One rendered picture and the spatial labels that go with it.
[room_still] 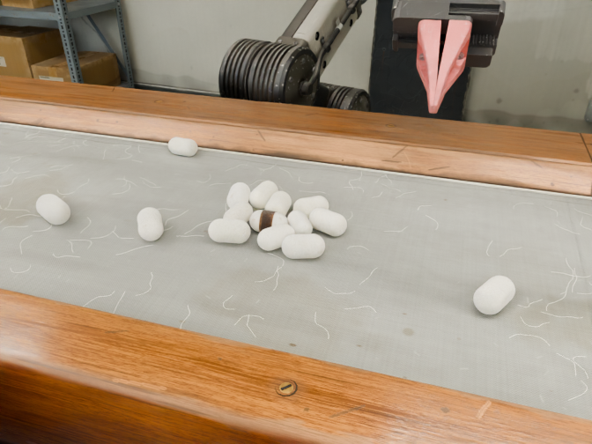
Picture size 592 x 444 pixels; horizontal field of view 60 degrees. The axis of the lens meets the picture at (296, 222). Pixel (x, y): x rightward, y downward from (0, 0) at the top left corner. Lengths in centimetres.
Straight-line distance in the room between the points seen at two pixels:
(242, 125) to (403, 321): 34
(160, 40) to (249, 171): 248
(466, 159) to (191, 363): 37
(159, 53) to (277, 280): 269
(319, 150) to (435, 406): 36
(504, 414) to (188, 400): 16
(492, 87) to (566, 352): 218
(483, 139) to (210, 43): 234
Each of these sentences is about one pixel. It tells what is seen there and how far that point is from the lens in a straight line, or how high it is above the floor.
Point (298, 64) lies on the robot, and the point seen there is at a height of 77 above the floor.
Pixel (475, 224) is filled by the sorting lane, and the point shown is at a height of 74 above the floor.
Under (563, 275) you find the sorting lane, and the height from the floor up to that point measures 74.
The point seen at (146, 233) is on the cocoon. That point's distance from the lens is 45.
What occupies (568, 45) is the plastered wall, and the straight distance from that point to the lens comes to 248.
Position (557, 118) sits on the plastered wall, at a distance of 256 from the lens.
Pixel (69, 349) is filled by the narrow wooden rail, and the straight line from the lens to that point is 34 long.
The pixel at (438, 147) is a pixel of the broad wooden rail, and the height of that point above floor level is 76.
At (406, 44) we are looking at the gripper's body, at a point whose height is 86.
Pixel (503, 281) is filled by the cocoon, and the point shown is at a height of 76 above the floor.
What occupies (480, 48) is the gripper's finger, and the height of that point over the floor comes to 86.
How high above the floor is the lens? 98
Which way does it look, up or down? 32 degrees down
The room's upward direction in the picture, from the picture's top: straight up
